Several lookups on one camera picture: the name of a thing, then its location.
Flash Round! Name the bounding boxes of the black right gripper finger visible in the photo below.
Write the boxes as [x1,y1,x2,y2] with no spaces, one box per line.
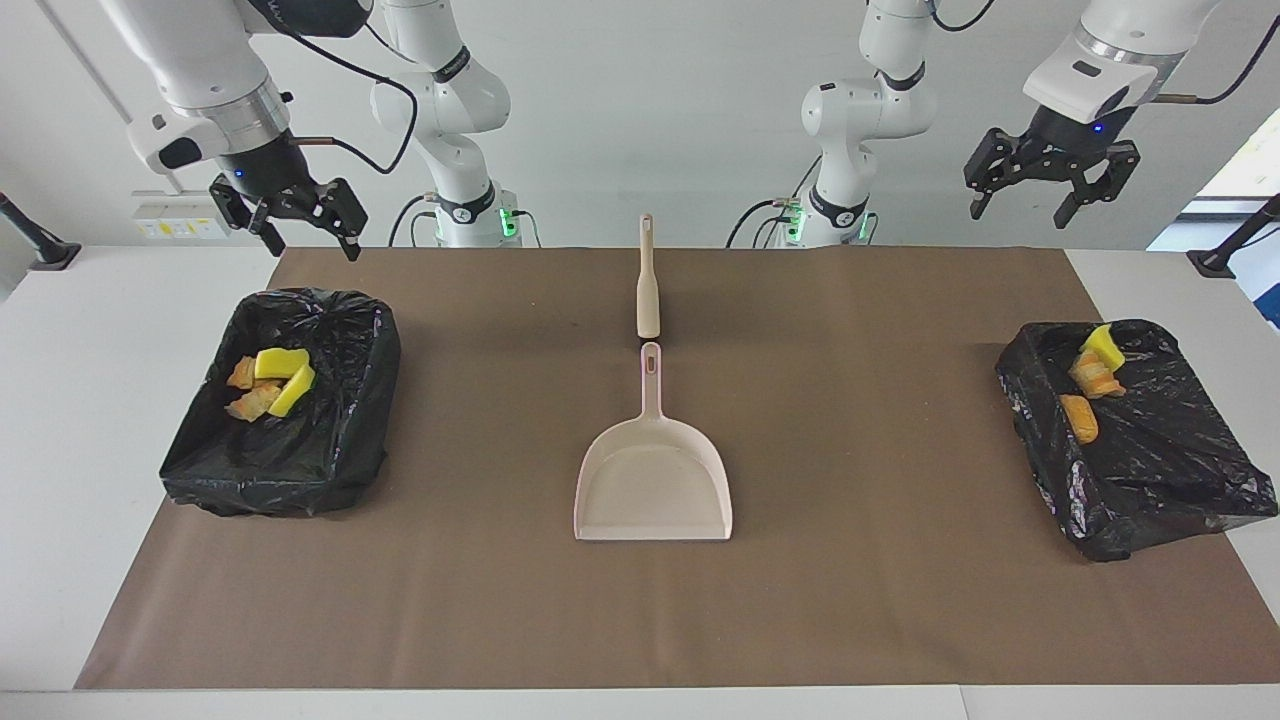
[208,173,286,258]
[318,178,368,263]

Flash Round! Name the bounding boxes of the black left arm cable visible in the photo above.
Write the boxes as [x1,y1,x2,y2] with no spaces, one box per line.
[925,0,1280,106]

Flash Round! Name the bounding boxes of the black bag lined bin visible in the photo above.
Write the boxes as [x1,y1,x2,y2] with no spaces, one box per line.
[160,288,403,519]
[995,319,1280,563]

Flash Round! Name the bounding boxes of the brown table mat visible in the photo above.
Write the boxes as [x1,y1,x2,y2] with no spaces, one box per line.
[75,247,1280,691]

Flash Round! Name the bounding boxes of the green and yellow sponge piece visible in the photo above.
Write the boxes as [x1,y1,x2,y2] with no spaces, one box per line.
[268,362,317,418]

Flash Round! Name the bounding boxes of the black base cable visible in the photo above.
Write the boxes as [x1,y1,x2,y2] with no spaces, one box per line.
[725,155,823,249]
[388,195,441,248]

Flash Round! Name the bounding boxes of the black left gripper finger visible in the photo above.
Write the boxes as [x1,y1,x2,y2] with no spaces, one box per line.
[1052,140,1142,231]
[963,128,1026,221]

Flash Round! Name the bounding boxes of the beige hand brush black bristles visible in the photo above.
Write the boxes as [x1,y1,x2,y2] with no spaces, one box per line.
[637,213,662,341]

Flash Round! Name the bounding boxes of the pale bread chunk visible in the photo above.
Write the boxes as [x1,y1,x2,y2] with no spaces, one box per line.
[1069,351,1127,400]

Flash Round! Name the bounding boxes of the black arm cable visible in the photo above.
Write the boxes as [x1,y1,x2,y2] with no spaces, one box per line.
[255,0,419,176]
[925,0,1280,106]

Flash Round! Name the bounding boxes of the grey wall conduit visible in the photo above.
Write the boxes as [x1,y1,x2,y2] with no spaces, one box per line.
[38,0,184,193]

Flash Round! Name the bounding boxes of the brown bread roll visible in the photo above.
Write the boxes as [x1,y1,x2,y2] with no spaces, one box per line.
[1060,394,1100,445]

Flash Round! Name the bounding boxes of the beige plastic dustpan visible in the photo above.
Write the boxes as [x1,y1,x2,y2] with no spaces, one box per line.
[573,341,734,543]

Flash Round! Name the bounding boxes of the white wall socket box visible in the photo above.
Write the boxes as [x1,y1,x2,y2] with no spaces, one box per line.
[132,190,238,241]

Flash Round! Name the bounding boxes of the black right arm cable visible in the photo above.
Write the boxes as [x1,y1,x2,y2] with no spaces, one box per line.
[255,0,419,176]

